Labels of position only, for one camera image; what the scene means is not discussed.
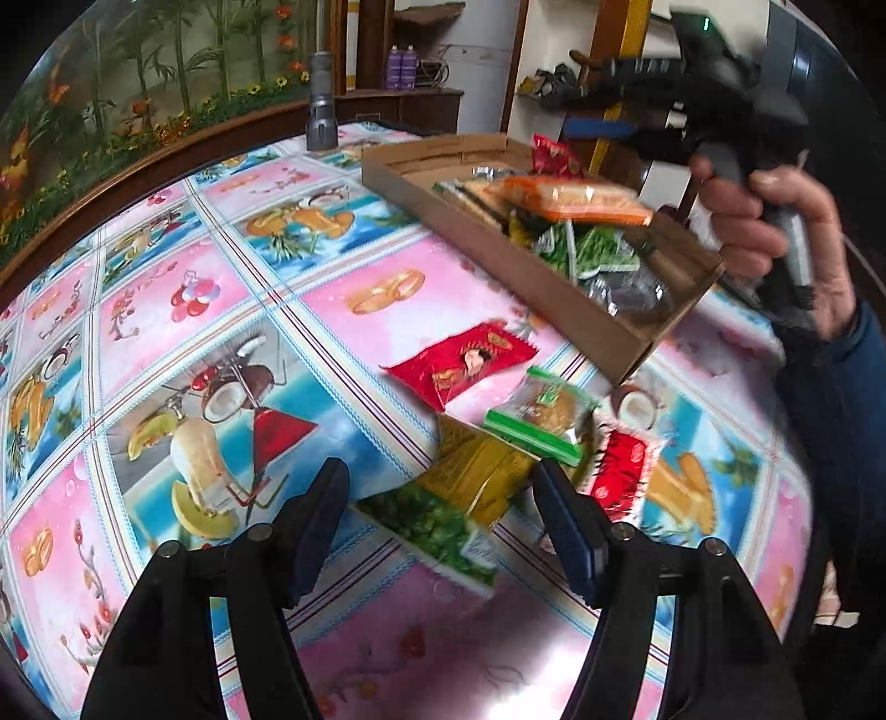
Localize cardboard box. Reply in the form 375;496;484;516
361;133;727;386

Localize dark shoe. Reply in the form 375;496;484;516
534;64;591;110

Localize gold snack packet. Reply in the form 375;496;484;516
422;414;545;531

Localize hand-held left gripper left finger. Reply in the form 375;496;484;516
81;457;352;720

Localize low wooden cabinet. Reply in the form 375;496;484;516
332;86;466;137

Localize green patterned snack packet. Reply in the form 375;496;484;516
535;225;580;269
578;227;642;272

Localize person's right forearm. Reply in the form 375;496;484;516
768;297;886;628

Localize glass case with artificial flowers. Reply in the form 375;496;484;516
0;0;348;279

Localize silver foil snack packet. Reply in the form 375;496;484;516
585;266;677;323

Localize cake packet green ends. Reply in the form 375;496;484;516
483;367;602;467

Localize orange cracker packet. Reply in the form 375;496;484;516
485;174;655;228

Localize person's right hand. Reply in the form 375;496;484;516
692;153;859;342

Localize grey metal flashlight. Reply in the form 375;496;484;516
305;50;341;151

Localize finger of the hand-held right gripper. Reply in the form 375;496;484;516
562;111;693;151
568;50;686;88

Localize small red snack packet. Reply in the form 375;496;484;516
532;135;586;179

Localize large red snack packet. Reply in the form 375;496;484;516
382;320;541;415

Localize red striped snack packet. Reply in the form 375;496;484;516
588;422;669;517

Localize green pea snack packet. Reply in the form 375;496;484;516
354;481;501;598

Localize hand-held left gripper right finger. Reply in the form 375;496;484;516
532;458;807;720

